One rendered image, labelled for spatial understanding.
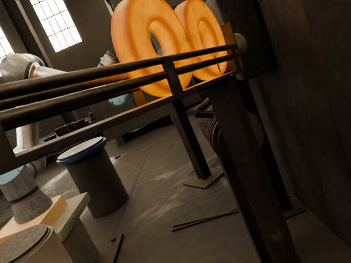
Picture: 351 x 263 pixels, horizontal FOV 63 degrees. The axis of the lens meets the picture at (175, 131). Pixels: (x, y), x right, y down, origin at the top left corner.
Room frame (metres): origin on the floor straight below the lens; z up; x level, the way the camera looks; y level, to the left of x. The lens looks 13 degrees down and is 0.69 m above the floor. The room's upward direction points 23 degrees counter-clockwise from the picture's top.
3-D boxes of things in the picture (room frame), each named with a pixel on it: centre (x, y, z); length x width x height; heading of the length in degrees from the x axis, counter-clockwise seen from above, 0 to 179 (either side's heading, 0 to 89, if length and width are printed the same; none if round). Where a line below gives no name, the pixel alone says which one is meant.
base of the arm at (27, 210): (1.13, 0.66, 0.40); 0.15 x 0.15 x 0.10
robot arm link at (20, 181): (1.13, 0.66, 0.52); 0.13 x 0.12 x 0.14; 179
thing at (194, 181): (1.58, -0.04, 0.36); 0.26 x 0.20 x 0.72; 33
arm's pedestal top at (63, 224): (1.13, 0.66, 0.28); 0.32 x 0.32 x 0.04; 83
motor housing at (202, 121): (0.74, -0.13, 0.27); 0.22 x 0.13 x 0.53; 178
